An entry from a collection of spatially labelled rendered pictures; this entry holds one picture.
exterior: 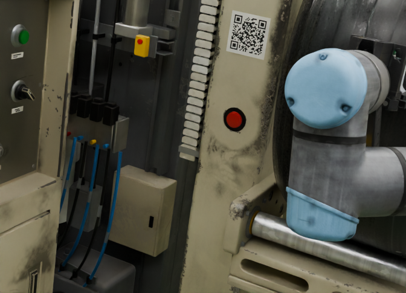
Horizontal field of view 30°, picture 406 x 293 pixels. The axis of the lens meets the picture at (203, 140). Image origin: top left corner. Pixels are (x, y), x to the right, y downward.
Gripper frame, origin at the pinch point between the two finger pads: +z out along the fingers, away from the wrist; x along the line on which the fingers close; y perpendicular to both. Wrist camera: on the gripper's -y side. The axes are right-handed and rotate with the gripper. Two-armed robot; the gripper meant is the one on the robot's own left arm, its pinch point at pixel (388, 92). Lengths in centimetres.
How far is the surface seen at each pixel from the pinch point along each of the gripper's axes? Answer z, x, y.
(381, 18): 3.6, 4.1, 9.7
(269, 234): 17.9, 17.5, -31.0
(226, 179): 25.1, 30.2, -25.6
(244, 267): 18.6, 20.9, -38.7
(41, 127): 10, 63, -22
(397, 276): 17.9, -5.5, -30.8
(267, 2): 20.9, 27.9, 8.5
